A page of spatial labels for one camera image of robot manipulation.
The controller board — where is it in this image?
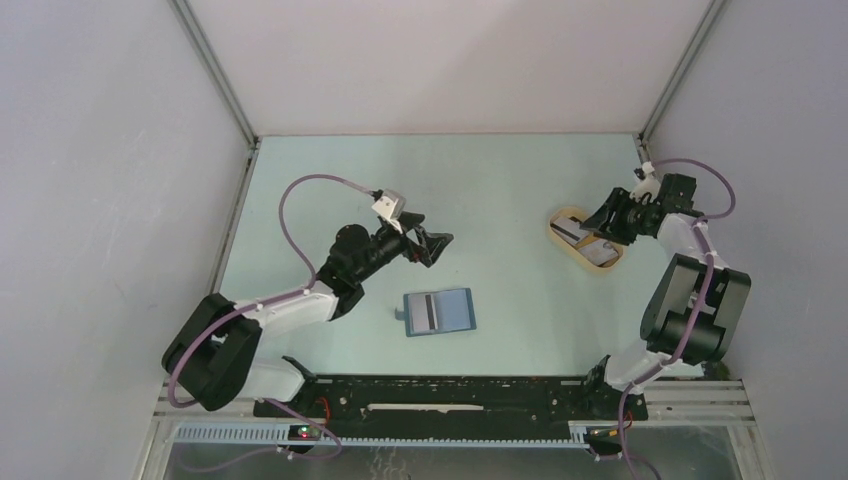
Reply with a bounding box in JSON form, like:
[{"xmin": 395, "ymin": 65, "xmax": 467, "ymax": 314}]
[
  {"xmin": 288, "ymin": 425, "xmax": 323, "ymax": 441},
  {"xmin": 584, "ymin": 426, "xmax": 627, "ymax": 443}
]

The left controller board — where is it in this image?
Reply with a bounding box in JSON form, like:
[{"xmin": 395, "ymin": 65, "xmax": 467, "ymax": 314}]
[{"xmin": 288, "ymin": 425, "xmax": 323, "ymax": 441}]

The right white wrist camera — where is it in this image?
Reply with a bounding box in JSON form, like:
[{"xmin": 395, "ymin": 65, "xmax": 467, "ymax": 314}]
[{"xmin": 630, "ymin": 162, "xmax": 661, "ymax": 204}]

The grey striped card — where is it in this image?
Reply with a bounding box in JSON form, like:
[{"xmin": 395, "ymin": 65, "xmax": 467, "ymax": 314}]
[{"xmin": 405, "ymin": 293, "xmax": 439, "ymax": 336}]

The grey card in tray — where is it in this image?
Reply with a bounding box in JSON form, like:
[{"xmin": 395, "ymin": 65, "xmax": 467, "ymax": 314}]
[{"xmin": 578, "ymin": 239, "xmax": 620, "ymax": 268}]

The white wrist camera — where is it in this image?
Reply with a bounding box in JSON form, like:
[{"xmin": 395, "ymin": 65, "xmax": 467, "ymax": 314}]
[
  {"xmin": 630, "ymin": 162, "xmax": 661, "ymax": 204},
  {"xmin": 371, "ymin": 190, "xmax": 406, "ymax": 233}
]

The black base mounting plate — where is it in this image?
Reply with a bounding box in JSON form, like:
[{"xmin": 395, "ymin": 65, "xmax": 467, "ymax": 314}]
[{"xmin": 289, "ymin": 375, "xmax": 648, "ymax": 441}]

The blue card holder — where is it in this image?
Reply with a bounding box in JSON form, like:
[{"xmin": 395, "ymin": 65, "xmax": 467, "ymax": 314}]
[{"xmin": 395, "ymin": 288, "xmax": 477, "ymax": 337}]

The black striped card in tray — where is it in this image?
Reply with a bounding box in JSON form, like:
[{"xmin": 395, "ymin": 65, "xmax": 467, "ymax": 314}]
[{"xmin": 549, "ymin": 216, "xmax": 590, "ymax": 246}]

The beige oval tray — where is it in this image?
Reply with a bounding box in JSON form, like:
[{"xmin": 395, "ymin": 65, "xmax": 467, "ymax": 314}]
[{"xmin": 546, "ymin": 206, "xmax": 627, "ymax": 275}]

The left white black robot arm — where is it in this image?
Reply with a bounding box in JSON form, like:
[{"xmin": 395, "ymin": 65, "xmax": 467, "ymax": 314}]
[{"xmin": 162, "ymin": 213, "xmax": 454, "ymax": 417}]

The aluminium frame rail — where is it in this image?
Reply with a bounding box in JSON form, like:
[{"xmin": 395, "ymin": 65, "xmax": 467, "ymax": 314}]
[{"xmin": 152, "ymin": 377, "xmax": 757, "ymax": 429}]

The white cable duct strip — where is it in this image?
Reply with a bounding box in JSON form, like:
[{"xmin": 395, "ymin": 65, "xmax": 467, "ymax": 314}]
[{"xmin": 172, "ymin": 422, "xmax": 588, "ymax": 448}]

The right controller board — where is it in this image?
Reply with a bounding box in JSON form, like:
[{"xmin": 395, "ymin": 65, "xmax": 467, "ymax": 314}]
[{"xmin": 584, "ymin": 426, "xmax": 627, "ymax": 443}]

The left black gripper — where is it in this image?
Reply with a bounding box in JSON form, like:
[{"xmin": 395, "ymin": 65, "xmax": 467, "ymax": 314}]
[{"xmin": 354, "ymin": 212, "xmax": 451, "ymax": 284}]

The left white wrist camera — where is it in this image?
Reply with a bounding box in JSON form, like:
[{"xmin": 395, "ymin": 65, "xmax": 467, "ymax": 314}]
[{"xmin": 371, "ymin": 190, "xmax": 406, "ymax": 233}]

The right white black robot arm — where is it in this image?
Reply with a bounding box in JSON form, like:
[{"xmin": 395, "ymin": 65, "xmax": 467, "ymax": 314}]
[{"xmin": 580, "ymin": 171, "xmax": 752, "ymax": 418}]

